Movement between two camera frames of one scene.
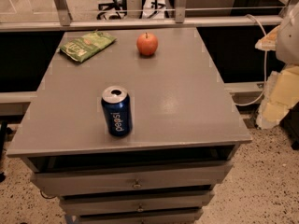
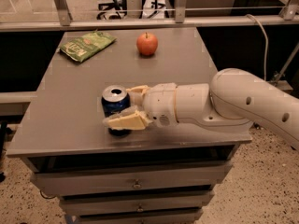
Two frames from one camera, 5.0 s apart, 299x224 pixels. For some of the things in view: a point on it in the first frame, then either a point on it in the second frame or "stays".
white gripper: (289, 40) → (160, 105)
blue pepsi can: (117, 108) stays
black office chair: (117, 9) stays
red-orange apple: (147, 44) stays
